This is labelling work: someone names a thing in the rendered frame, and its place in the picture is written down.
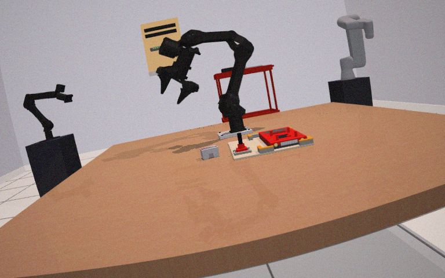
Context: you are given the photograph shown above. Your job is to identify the cream flat slab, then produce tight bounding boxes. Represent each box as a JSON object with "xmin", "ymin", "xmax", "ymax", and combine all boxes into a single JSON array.
[{"xmin": 228, "ymin": 133, "xmax": 314, "ymax": 161}]

